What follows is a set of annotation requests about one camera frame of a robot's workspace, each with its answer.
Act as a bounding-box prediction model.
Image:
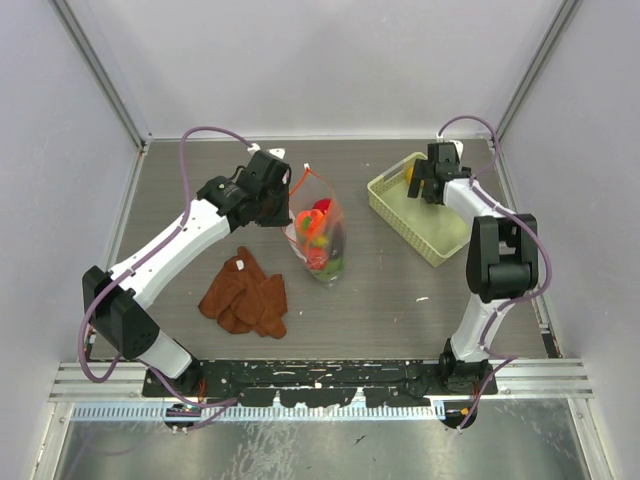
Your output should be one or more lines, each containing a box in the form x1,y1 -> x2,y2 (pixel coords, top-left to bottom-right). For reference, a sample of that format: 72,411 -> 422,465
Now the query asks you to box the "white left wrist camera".
247,143 -> 286,160

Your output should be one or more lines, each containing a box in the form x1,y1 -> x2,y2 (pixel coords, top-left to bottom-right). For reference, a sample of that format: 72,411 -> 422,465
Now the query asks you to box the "green leafy vegetable toy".
311,259 -> 344,284

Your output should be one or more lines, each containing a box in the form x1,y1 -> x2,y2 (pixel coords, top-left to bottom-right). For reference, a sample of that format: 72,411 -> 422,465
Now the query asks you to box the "orange toy fruit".
405,166 -> 425,188

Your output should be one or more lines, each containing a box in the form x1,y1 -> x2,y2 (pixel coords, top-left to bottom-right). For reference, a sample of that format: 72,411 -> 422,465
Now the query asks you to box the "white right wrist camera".
437,133 -> 465,159

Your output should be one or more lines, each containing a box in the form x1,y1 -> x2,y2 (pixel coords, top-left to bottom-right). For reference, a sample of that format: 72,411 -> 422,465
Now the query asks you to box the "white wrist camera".
247,143 -> 286,160
437,133 -> 465,159

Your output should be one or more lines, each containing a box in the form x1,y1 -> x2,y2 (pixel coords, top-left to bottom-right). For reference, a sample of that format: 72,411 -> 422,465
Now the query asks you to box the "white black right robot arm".
408,141 -> 539,394

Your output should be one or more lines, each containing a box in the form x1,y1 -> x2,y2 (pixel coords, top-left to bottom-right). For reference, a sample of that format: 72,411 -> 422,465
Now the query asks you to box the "peach toy fruit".
295,209 -> 324,236

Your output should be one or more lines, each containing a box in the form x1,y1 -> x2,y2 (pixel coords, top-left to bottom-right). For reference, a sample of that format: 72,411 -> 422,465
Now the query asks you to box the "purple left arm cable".
77,126 -> 261,430

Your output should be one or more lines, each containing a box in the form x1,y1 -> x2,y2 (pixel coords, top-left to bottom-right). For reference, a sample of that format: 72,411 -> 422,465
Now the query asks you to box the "yellow banana toy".
311,235 -> 329,248

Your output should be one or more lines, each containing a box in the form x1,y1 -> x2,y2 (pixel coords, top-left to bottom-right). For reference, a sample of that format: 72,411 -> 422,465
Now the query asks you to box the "clear zip top bag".
282,164 -> 347,286

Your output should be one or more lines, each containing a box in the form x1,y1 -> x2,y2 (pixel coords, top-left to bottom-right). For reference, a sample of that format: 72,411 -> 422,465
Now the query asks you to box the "brown cloth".
198,246 -> 288,339

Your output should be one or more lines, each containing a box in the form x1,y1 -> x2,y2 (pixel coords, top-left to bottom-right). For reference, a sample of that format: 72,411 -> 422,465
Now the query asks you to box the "red apple toy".
313,198 -> 332,215

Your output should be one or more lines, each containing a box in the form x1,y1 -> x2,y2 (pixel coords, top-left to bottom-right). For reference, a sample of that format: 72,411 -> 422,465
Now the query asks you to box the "pale green perforated basket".
367,152 -> 471,268

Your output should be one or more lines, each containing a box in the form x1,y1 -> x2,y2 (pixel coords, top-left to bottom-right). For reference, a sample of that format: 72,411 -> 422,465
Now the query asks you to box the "red bell pepper toy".
306,247 -> 329,271

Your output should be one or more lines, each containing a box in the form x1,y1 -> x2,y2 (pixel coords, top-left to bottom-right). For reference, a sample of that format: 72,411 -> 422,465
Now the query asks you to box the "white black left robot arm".
82,148 -> 291,396

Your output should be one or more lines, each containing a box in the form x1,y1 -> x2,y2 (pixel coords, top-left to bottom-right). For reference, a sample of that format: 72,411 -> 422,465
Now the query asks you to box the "aluminium front frame rail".
48,358 -> 595,401

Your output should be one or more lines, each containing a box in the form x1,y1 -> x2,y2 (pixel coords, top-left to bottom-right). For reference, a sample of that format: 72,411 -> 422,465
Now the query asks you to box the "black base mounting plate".
141,357 -> 499,409

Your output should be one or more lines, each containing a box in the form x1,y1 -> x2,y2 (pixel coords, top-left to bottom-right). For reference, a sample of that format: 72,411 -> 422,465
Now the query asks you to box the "dark purple plum toy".
329,223 -> 346,258

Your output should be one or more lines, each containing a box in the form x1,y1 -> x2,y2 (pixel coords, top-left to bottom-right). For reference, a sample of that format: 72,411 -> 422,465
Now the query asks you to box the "white slotted cable duct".
70,401 -> 445,422

